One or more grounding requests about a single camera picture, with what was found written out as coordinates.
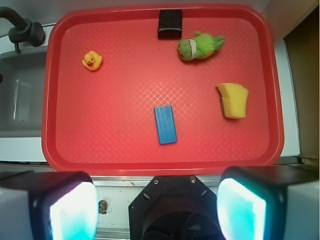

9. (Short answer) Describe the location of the black rectangular block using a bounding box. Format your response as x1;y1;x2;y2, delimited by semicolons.
157;9;183;40

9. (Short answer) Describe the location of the blue rectangular block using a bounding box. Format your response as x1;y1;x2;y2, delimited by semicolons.
154;105;178;145

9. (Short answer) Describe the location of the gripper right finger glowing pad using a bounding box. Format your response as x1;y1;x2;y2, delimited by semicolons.
217;165;320;240

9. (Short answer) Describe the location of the grey sink basin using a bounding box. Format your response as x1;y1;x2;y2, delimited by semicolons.
0;46;48;138

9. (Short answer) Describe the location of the black faucet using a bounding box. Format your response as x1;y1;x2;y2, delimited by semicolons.
0;6;46;54

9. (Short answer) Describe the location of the yellow rubber duck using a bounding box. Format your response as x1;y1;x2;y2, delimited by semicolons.
81;50;103;71

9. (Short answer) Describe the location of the yellow sponge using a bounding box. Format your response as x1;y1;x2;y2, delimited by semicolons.
216;82;249;120

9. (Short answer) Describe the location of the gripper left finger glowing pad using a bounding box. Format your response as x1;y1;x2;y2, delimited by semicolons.
0;171;99;240

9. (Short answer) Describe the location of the green plush toy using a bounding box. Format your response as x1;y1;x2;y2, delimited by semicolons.
177;31;225;62

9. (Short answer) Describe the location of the red plastic tray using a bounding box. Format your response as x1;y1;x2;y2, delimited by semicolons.
41;4;284;176

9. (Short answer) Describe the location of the black octagonal mount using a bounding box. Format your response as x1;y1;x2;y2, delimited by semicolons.
128;175;224;240

